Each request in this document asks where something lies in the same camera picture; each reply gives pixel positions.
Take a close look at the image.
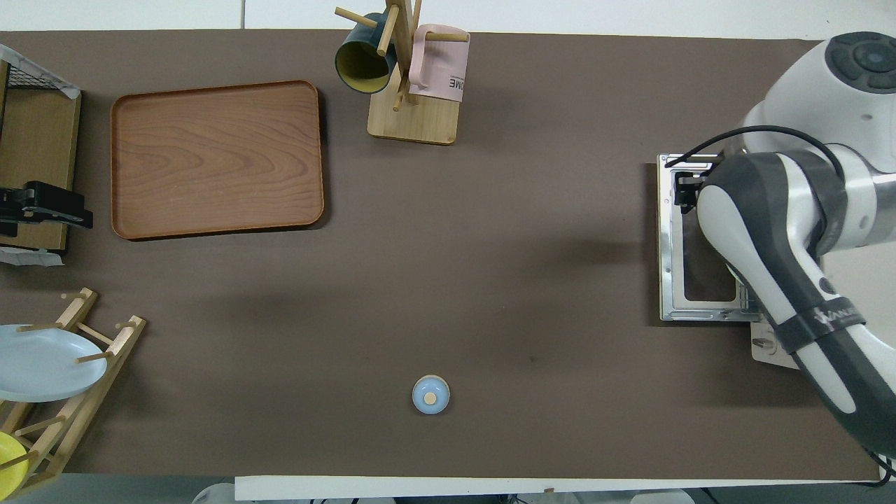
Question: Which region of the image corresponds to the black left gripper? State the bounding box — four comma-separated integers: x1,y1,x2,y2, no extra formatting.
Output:
0,182,93,237

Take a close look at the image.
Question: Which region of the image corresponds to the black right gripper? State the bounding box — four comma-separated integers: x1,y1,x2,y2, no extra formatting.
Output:
675,171,709,211

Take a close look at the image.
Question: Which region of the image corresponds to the white checked cloth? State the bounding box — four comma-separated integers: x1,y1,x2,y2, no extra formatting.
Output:
0,246,65,267

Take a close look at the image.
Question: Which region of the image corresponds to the light blue plate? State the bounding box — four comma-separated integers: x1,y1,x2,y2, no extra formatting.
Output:
0,324,108,403

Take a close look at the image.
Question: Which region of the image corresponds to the brown wooden tray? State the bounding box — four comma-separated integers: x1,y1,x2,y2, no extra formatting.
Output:
111,80,325,241

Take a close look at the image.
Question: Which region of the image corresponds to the wooden plate rack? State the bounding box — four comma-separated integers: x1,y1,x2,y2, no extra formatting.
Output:
0,287,148,499

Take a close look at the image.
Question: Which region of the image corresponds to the brown table mat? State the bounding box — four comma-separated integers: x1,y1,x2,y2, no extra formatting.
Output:
0,29,884,481

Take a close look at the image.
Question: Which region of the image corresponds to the yellow plate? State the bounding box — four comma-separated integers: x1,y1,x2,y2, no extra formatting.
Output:
0,431,30,494

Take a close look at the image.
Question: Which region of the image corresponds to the pink mug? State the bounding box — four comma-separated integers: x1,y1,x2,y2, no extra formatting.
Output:
408,24,470,104

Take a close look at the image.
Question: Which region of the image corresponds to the wooden mug tree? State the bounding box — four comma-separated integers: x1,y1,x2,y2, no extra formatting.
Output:
335,0,470,146

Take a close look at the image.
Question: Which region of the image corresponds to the blue dome bell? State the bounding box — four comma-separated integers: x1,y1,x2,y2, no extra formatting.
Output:
412,374,450,415

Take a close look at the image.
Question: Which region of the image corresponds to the dark blue mug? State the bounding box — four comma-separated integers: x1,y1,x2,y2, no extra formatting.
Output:
335,13,398,95

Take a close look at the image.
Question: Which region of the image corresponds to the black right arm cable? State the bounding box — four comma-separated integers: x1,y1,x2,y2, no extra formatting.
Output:
664,125,848,184

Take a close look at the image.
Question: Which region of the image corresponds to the black wire basket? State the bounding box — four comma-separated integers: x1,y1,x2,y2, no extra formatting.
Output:
0,43,79,95

